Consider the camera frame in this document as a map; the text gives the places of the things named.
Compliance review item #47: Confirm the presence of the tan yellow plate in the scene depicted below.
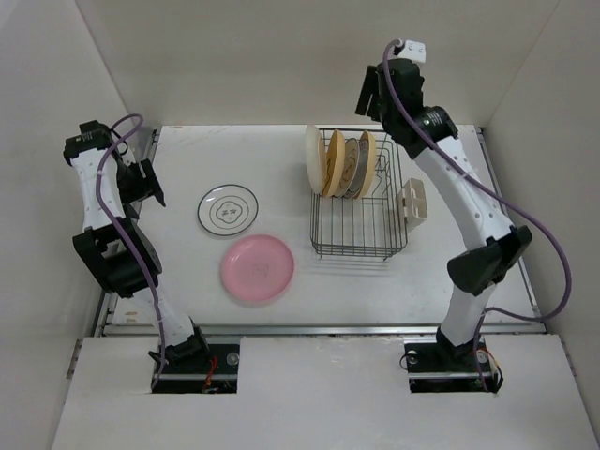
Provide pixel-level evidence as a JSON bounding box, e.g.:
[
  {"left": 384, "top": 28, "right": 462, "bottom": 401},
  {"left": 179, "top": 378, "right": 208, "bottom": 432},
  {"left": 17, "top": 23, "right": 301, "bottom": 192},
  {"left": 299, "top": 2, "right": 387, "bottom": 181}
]
[{"left": 322, "top": 129, "right": 346, "bottom": 197}]

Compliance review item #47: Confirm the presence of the wire dish rack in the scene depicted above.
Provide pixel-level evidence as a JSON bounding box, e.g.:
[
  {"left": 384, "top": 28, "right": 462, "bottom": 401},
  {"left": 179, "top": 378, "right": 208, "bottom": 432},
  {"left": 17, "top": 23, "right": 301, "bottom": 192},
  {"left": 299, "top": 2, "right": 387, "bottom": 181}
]
[{"left": 309, "top": 128, "right": 408, "bottom": 261}]

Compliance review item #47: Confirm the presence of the cream white plate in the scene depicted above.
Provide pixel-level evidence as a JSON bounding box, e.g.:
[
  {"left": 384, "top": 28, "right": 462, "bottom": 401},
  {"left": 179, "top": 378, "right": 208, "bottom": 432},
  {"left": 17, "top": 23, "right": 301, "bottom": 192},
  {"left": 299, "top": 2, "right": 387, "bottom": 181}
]
[{"left": 305, "top": 125, "right": 326, "bottom": 194}]

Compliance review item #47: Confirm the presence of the beige cutlery holder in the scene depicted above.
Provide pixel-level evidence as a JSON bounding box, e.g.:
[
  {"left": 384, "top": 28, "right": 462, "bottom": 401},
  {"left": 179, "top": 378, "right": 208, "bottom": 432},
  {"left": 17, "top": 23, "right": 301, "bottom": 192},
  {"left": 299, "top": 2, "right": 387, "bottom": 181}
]
[{"left": 397, "top": 178, "right": 428, "bottom": 233}]

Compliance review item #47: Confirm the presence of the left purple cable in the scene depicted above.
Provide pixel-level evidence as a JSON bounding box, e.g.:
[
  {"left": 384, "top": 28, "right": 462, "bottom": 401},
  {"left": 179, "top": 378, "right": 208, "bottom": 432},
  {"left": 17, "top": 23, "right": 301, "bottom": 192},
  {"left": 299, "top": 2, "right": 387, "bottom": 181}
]
[{"left": 94, "top": 112, "right": 169, "bottom": 393}]

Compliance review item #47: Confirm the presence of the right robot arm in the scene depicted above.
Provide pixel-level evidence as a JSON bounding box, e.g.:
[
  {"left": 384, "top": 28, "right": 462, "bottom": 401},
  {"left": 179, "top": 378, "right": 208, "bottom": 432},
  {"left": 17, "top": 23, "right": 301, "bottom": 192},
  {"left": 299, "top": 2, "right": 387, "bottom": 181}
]
[{"left": 355, "top": 58, "right": 533, "bottom": 369}]

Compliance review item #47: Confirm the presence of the pink plate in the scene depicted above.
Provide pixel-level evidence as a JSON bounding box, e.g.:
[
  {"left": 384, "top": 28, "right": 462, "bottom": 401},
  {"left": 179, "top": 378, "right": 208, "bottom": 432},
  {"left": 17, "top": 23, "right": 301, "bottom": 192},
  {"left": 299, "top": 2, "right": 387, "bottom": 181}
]
[{"left": 219, "top": 234, "right": 295, "bottom": 306}]

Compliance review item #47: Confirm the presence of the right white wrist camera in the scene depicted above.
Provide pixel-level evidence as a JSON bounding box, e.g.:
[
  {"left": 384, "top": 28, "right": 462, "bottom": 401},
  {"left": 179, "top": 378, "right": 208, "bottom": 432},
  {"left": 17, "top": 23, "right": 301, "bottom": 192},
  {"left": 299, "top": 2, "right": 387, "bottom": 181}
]
[{"left": 397, "top": 39, "right": 427, "bottom": 64}]

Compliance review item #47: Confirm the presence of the white plate with dark rim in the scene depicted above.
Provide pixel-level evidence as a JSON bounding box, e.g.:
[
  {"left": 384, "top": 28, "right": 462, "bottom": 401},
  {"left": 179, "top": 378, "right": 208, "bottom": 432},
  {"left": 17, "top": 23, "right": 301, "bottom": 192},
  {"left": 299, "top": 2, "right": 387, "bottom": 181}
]
[{"left": 197, "top": 184, "right": 259, "bottom": 237}]

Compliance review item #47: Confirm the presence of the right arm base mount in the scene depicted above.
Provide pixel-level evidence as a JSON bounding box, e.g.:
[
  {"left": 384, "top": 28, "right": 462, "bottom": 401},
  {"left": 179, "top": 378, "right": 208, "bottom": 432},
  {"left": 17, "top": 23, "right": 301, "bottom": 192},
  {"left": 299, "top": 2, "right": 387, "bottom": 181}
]
[{"left": 398, "top": 340, "right": 504, "bottom": 394}]

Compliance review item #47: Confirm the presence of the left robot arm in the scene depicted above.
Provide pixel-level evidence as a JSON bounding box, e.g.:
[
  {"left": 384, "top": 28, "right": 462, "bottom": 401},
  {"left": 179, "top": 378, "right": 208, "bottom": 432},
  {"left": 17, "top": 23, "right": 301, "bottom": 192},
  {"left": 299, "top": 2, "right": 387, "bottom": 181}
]
[{"left": 63, "top": 120, "right": 213, "bottom": 372}]

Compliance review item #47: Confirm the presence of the orange yellow plate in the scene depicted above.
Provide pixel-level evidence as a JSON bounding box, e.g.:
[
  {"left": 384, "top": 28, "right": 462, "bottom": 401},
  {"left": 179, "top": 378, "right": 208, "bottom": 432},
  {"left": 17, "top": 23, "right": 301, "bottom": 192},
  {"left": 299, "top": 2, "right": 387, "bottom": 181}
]
[{"left": 354, "top": 130, "right": 377, "bottom": 199}]

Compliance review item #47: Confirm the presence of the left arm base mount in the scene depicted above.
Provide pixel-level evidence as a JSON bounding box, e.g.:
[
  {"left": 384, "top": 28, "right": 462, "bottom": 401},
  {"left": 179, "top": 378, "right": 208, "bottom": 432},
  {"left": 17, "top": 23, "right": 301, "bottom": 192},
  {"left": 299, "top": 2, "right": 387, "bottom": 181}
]
[{"left": 150, "top": 343, "right": 240, "bottom": 395}]

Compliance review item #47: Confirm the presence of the grey patterned plate in rack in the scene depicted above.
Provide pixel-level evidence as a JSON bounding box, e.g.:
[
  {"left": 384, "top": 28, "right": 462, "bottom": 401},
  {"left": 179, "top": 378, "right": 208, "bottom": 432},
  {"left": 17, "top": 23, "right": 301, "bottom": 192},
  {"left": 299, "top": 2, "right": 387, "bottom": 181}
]
[{"left": 336, "top": 138, "right": 360, "bottom": 197}]

